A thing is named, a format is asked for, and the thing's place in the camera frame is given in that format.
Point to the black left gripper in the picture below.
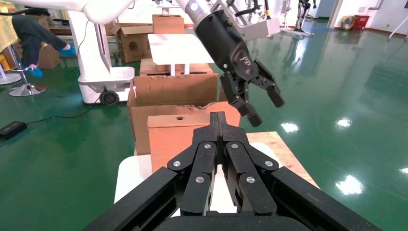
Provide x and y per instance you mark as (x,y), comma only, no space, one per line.
(226,44)

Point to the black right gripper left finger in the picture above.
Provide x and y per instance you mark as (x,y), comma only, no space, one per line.
(200,165)

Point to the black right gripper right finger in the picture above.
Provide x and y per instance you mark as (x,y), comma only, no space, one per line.
(242,165)

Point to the small cardboard box with hole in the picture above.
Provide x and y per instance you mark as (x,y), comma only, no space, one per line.
(169,143)

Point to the large open cardboard box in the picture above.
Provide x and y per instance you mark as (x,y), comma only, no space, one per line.
(175,89)

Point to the plywood board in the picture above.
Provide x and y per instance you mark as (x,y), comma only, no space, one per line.
(287,153)

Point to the background robot on stand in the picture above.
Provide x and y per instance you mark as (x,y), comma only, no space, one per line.
(300,19)

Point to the small white side table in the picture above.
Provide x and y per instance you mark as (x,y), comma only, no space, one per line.
(178,47)

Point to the closed cardboard carton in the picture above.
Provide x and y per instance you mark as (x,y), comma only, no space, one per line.
(169,25)

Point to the yellow round fan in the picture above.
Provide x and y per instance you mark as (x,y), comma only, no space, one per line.
(347,23)

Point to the open printed cardboard carton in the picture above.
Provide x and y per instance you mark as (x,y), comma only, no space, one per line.
(134,47)

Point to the white slanted bar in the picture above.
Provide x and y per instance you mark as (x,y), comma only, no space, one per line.
(398,32)

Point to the white robot torso with base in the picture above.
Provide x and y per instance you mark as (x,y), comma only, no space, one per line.
(92,51)

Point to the blue shoe cover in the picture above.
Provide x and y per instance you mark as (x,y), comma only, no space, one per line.
(67,51)
(33,71)

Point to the plain brown carton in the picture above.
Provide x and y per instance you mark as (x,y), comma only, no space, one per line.
(49,59)

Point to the chrome stool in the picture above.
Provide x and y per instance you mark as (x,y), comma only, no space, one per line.
(27,90)

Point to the black power adapter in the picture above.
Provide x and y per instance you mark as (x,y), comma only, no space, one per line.
(12,129)

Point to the round chrome base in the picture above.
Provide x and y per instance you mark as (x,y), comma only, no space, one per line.
(8,79)

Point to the seated person dark trousers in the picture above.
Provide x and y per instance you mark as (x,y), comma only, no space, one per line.
(32,35)

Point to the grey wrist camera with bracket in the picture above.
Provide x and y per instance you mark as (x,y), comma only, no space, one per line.
(261,29)

